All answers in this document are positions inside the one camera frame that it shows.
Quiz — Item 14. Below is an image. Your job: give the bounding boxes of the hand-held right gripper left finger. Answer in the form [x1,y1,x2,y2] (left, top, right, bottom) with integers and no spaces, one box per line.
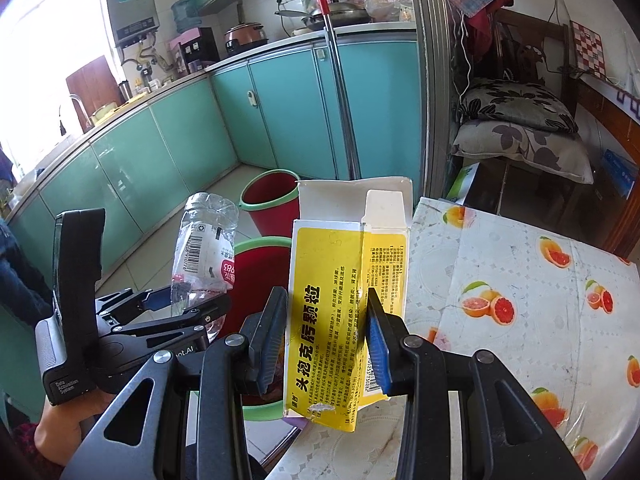
[62,286,290,480]

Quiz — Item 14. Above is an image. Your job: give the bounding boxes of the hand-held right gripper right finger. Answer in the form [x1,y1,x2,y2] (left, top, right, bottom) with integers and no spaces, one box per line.
[365,289,586,480]

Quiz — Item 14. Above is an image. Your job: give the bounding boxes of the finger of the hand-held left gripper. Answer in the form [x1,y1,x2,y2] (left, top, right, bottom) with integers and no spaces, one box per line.
[96,284,174,324]
[111,292,234,343]

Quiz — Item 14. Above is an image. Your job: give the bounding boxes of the yellow cardboard box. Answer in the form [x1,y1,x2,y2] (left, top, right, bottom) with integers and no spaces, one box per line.
[282,176,414,434]

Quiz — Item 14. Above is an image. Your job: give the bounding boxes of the clear plastic bottle pink label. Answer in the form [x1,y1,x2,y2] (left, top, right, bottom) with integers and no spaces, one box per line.
[170,192,240,341]

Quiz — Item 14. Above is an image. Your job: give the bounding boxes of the red bucket green rim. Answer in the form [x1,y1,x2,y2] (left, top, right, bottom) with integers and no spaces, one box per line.
[227,236,296,422]
[238,169,302,239]

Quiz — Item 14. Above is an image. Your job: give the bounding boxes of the person's left forearm knit sleeve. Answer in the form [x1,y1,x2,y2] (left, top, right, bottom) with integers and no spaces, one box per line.
[11,422,63,480]

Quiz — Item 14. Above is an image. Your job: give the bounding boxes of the person's left hand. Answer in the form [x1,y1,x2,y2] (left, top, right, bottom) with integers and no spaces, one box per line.
[34,389,113,461]

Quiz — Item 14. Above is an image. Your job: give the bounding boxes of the person's dark clothing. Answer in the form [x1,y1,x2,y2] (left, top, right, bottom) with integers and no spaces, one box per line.
[0,217,53,308]

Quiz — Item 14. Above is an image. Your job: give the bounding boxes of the fruit print tablecloth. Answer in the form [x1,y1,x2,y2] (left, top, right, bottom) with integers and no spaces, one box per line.
[264,196,640,480]

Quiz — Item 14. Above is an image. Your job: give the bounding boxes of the green white carton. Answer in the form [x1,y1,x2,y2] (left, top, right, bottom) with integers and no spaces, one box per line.
[445,162,482,206]

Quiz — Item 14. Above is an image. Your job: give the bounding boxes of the metal faucet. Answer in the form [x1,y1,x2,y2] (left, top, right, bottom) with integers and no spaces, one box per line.
[59,94,93,136]

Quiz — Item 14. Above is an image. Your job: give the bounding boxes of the wooden cutting board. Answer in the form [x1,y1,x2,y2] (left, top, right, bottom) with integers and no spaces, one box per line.
[65,55,126,121]

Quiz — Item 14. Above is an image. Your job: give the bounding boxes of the teal kitchen cabinets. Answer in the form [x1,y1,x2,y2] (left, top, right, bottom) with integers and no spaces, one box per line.
[0,30,431,281]

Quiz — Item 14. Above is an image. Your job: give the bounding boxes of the light floral cushion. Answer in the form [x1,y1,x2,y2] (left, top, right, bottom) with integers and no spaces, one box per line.
[451,119,595,185]

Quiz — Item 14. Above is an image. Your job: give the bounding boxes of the pink black water dispenser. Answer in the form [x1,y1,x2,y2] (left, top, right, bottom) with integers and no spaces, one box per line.
[167,27,221,73]

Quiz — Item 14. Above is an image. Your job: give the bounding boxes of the red broom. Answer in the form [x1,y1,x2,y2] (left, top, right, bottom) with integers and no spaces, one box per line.
[302,0,362,182]

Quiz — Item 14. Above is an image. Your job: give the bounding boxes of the dark floral pillow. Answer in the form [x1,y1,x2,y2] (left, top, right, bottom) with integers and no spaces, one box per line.
[457,77,580,135]

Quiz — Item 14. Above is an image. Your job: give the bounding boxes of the brown rice cooker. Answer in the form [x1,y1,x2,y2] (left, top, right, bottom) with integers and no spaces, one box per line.
[223,22,270,56]

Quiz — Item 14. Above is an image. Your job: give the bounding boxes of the blue water jug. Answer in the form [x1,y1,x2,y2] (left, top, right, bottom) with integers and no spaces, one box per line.
[171,0,203,35]

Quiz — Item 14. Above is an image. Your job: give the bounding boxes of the silver water heater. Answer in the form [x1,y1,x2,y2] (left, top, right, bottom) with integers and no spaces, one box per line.
[104,0,162,48]

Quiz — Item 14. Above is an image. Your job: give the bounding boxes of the metal wok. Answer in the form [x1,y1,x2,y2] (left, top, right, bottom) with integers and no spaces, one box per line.
[274,1,373,32]

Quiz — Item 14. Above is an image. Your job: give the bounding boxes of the wooden chair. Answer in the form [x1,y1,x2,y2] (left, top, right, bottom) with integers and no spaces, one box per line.
[492,7,586,201]

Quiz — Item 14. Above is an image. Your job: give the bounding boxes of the red hanging garment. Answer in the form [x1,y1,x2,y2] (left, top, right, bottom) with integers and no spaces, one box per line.
[470,0,516,36]

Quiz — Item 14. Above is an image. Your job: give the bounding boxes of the red white checkered board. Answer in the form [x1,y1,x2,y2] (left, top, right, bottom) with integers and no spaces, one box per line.
[570,20,608,81]

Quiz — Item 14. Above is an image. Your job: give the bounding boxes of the aluminium door frame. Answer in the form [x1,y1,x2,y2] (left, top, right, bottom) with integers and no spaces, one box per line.
[404,0,463,201]

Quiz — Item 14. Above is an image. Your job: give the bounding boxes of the white cable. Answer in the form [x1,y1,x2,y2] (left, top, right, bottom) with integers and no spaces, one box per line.
[452,7,473,111]

